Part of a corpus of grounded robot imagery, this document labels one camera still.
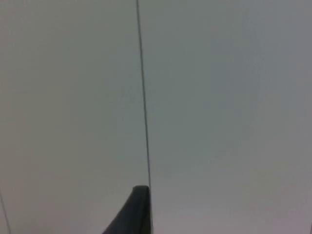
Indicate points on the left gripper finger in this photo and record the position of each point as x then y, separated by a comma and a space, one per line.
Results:
135, 214

